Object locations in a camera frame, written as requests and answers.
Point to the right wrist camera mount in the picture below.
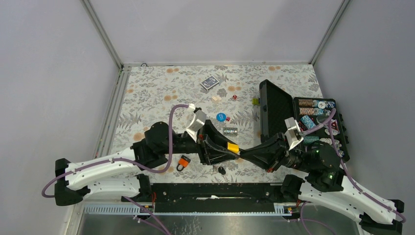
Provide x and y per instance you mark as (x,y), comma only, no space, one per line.
(293,133)

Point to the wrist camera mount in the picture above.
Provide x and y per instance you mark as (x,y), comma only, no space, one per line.
(293,133)
(195,121)

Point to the patterned poker chip roll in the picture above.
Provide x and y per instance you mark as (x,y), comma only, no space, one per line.
(230,131)

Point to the orange padlock with key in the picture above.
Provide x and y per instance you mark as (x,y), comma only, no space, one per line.
(183,163)

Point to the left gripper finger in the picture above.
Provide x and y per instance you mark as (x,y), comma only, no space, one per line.
(210,131)
(219,154)

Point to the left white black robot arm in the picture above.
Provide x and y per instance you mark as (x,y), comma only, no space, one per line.
(154,153)

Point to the yellow padlock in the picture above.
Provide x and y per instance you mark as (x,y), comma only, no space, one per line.
(232,147)

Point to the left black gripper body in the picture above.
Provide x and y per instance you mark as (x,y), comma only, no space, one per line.
(201,142)

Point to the blue round poker chip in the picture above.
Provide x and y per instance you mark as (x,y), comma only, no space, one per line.
(221,117)

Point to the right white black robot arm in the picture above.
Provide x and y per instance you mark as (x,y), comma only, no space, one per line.
(327,183)

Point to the floral tablecloth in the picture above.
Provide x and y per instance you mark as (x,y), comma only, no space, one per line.
(151,92)

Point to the black headed key bunch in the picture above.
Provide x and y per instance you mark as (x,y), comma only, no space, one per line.
(222,170)

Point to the translucent small cube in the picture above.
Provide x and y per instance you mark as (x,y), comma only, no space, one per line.
(216,99)

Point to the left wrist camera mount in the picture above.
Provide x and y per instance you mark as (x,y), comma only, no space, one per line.
(195,121)

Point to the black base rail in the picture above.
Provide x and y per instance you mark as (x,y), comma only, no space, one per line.
(221,198)

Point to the blue playing card deck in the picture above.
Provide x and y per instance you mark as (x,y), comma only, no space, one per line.
(209,83)

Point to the yellow green small die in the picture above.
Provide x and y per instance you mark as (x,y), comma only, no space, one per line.
(255,101)

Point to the black poker chip case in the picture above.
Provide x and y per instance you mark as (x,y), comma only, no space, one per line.
(277,105)

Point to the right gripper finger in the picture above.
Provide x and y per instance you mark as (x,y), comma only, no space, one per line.
(264,161)
(271,146)

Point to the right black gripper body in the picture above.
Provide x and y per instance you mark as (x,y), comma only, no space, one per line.
(283,153)

